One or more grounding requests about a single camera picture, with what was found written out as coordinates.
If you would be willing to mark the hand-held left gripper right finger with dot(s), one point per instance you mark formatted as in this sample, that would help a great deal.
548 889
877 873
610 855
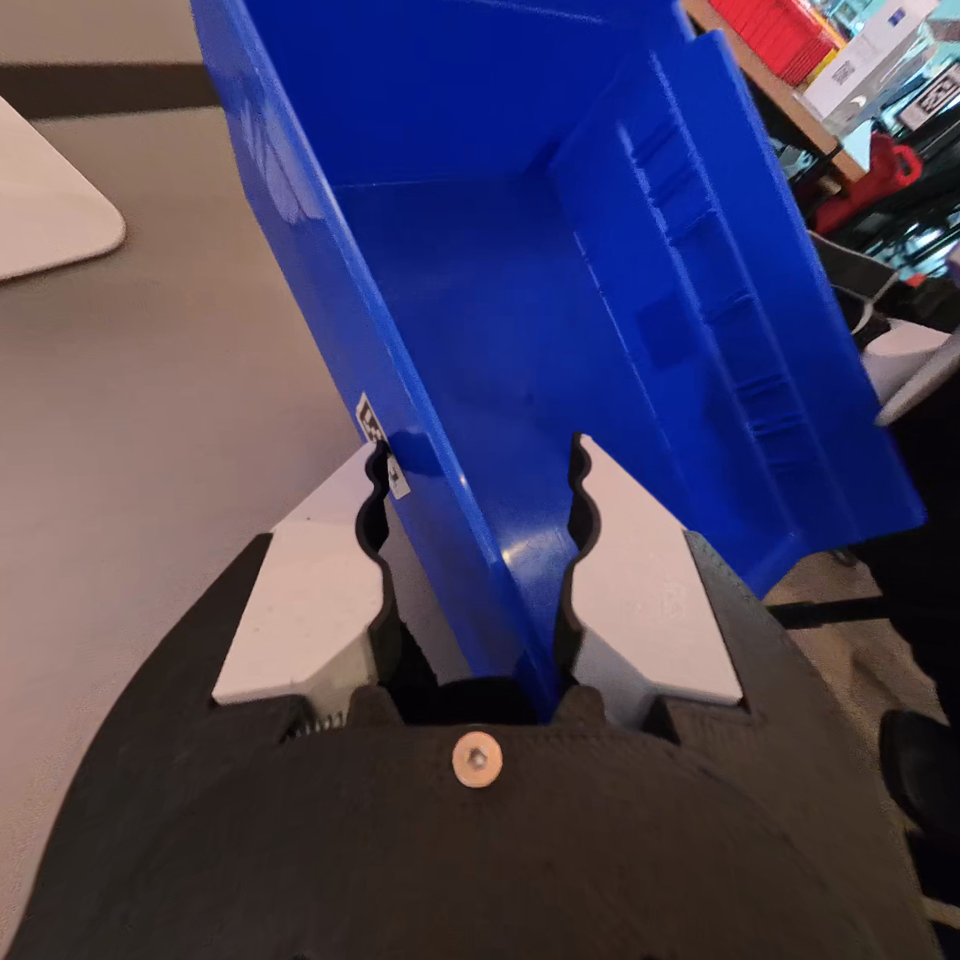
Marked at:
645 600

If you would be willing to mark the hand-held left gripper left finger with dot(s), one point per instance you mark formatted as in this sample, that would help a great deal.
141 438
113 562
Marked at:
300 600

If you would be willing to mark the blue storage bin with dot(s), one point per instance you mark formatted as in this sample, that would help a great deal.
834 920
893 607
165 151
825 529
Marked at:
487 300

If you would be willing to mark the red bag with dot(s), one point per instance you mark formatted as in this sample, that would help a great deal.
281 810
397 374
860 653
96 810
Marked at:
877 180

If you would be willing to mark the black and white marker poster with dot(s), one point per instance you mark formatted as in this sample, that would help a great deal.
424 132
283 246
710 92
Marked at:
934 97

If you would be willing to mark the brown edged desk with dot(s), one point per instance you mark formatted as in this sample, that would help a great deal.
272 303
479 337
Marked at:
795 105

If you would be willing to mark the white carton box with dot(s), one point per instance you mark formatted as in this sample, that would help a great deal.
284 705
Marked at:
870 60

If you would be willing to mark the person's black shoe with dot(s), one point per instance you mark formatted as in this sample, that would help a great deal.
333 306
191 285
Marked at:
926 772

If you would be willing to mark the red storage bin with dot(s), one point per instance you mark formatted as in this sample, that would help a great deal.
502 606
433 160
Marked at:
772 34

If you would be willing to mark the white board stand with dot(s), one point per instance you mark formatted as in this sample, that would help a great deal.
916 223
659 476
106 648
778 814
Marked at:
45 202

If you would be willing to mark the dark table slot cover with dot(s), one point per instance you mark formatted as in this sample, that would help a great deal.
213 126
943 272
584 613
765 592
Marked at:
105 90

